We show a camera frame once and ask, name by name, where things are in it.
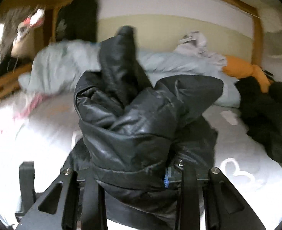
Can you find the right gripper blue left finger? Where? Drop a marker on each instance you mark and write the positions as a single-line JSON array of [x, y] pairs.
[[58, 206]]

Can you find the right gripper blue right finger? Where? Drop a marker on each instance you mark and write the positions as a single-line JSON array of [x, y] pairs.
[[224, 206]]

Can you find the black puffer jacket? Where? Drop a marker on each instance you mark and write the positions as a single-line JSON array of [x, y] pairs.
[[148, 146]]

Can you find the black clothes pile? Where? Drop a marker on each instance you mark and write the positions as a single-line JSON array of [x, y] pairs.
[[262, 114]]

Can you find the grey bed sheet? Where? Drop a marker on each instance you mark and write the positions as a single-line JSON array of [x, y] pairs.
[[47, 136]]

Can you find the pink striped cloth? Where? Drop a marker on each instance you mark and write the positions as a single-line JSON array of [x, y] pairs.
[[26, 103]]

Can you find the light blue duvet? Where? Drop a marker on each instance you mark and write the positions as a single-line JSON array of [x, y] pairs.
[[58, 67]]

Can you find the black hanging garment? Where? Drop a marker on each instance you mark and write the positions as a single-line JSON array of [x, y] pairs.
[[77, 20]]

